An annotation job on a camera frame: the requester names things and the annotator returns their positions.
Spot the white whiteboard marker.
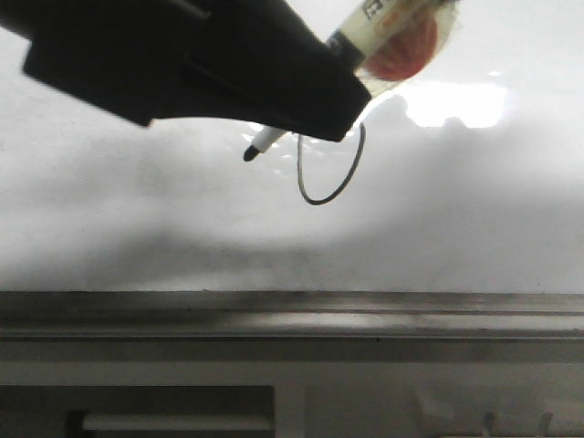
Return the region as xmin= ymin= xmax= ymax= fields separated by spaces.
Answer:
xmin=243 ymin=1 xmax=392 ymax=162

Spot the tape wad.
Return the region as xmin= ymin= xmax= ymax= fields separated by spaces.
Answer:
xmin=356 ymin=1 xmax=459 ymax=98

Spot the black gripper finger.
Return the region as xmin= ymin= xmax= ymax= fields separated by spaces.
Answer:
xmin=1 ymin=1 xmax=370 ymax=141

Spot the dark cabinet under table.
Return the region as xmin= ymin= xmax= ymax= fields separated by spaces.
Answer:
xmin=1 ymin=339 xmax=583 ymax=437

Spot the white whiteboard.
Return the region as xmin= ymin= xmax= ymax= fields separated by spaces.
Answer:
xmin=1 ymin=1 xmax=583 ymax=338

